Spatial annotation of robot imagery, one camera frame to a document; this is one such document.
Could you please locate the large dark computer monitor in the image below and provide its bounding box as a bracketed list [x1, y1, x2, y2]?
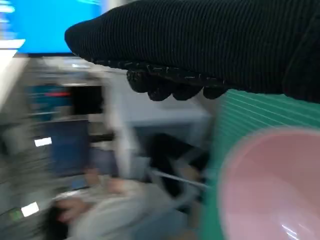
[43, 119, 91, 177]

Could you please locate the green cutting mat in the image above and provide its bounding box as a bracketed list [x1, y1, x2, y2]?
[199, 89, 320, 240]

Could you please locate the pink bowl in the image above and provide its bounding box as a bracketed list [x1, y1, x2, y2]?
[216, 126, 320, 240]

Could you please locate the grey chair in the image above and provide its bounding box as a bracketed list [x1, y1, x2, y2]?
[124, 109, 213, 213]

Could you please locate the big bright blue screen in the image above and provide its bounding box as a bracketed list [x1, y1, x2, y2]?
[0, 0, 108, 55]

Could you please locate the person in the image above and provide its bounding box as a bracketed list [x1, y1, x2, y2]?
[48, 133, 210, 240]

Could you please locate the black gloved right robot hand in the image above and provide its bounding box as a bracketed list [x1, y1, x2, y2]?
[64, 0, 320, 105]

